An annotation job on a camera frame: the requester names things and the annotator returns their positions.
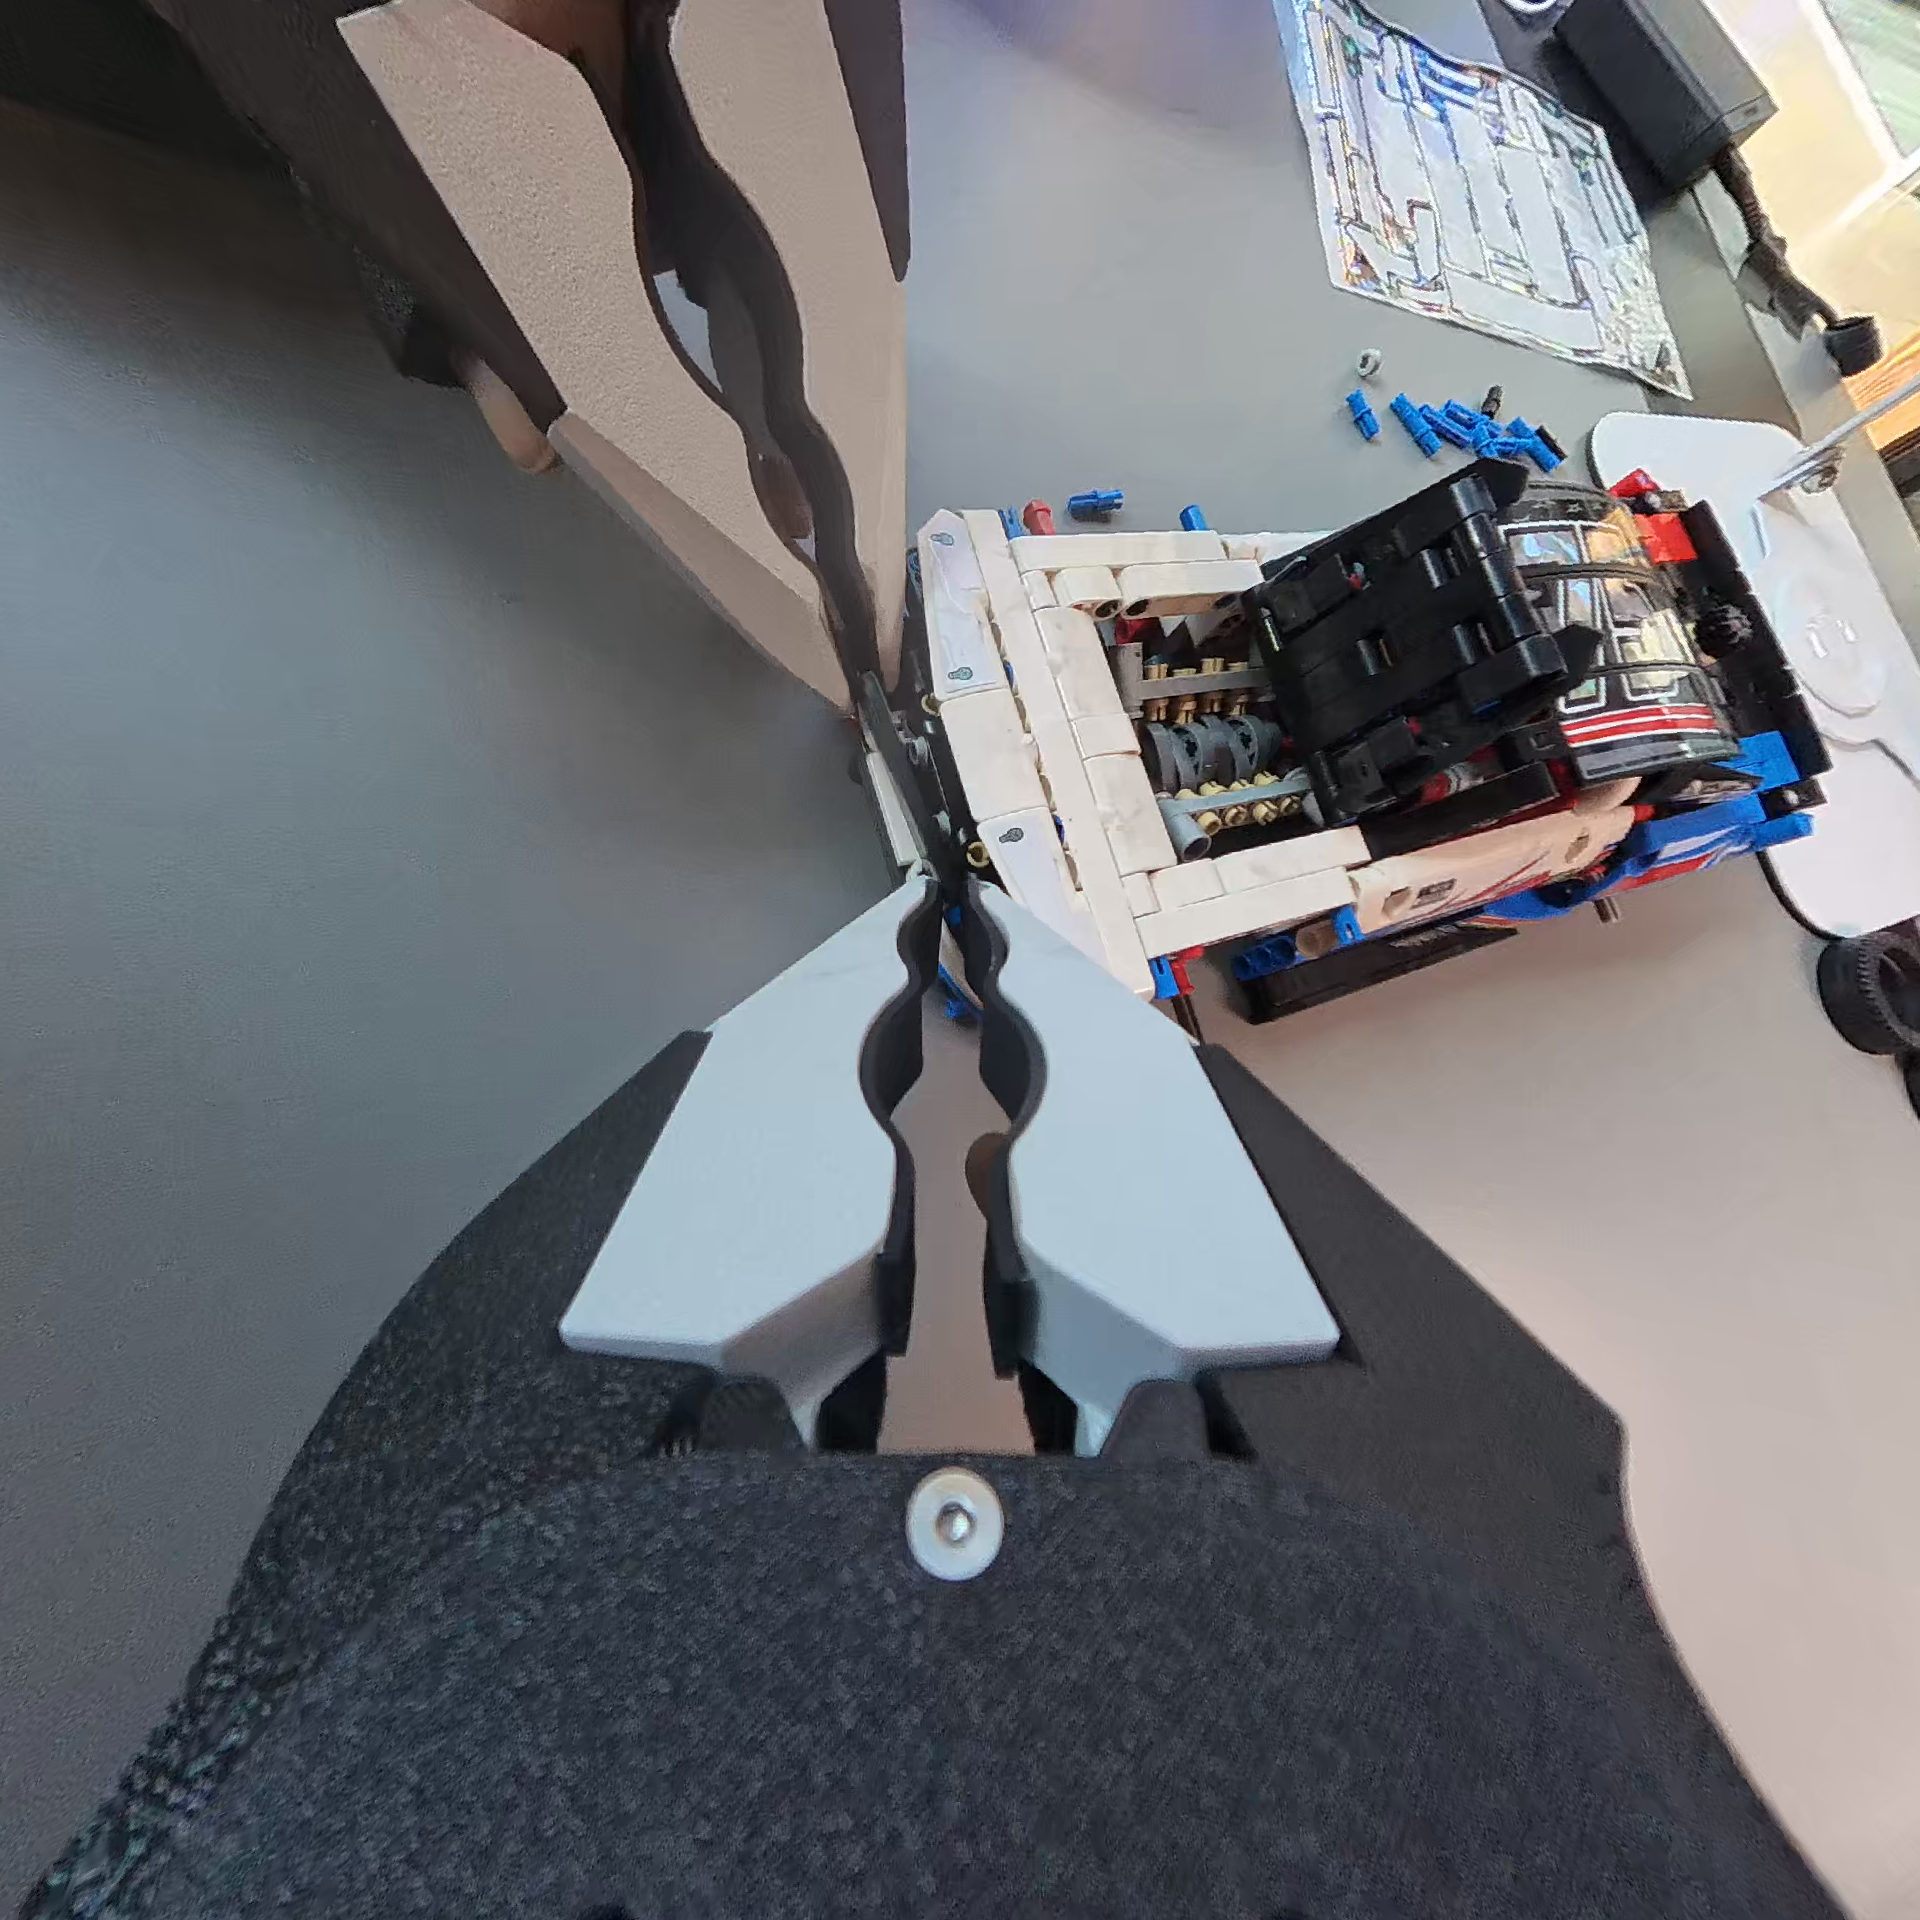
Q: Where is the black power adapter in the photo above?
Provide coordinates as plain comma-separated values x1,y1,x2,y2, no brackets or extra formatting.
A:
1549,0,1782,193

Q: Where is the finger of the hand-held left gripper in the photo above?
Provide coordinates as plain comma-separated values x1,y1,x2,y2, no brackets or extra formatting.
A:
668,0,912,706
335,0,888,710

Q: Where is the holographic sticker sheet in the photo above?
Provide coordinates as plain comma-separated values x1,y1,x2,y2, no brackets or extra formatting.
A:
1271,0,1694,399

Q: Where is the brick-built toy race car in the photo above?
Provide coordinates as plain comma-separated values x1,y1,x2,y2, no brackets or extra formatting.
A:
854,457,1835,1029

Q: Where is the white oval display stand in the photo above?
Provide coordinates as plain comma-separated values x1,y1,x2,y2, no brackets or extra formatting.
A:
1587,375,1920,943

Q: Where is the black rubber toy tire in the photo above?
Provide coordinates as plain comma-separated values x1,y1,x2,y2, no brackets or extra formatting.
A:
1815,927,1920,1057

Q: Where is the grey desk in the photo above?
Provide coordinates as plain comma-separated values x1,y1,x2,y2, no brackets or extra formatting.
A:
0,0,1920,1920

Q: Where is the pile of blue pins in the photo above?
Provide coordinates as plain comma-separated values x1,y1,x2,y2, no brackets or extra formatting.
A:
1342,381,1567,470

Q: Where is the black power cable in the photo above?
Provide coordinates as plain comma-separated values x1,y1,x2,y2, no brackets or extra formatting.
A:
1710,147,1885,377

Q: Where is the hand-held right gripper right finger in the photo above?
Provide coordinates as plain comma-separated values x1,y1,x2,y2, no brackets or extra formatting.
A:
960,883,1342,1461

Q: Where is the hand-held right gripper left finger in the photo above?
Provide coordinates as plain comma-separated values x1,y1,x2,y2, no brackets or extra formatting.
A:
557,878,944,1450

